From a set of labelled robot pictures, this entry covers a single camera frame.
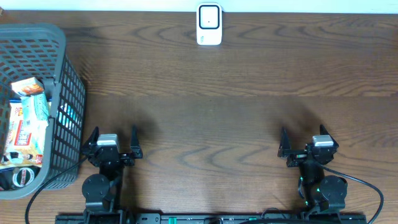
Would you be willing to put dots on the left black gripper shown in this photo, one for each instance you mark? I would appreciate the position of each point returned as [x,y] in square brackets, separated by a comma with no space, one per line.
[92,149]

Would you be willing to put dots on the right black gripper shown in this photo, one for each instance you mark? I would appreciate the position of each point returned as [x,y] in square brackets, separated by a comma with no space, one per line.
[297,155]

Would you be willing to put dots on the teal small carton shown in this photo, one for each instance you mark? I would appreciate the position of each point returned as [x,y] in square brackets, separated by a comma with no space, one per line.
[67,116]

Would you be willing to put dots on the mint green pack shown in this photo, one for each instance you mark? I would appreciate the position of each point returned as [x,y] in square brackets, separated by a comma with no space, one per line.
[35,107]

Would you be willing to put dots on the yellow snack bag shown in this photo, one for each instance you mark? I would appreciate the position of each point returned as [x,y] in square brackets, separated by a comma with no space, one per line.
[24,145]

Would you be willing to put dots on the round tape roll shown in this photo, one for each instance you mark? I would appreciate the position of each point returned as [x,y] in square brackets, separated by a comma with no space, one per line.
[23,177]

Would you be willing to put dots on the orange small carton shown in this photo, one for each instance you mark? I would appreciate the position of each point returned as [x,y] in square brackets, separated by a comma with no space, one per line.
[27,87]

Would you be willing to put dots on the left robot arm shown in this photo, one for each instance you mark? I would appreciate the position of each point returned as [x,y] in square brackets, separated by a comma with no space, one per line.
[102,191]

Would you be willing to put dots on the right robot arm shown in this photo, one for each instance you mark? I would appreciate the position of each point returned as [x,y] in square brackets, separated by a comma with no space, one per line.
[323,194]

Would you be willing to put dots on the white barcode scanner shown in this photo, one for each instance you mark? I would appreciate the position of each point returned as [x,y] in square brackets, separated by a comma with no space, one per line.
[209,23]

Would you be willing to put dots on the grey plastic shopping basket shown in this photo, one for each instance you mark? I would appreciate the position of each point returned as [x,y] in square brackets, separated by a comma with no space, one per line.
[39,50]

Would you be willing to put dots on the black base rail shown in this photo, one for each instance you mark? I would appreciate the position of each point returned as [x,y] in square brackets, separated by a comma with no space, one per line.
[156,218]

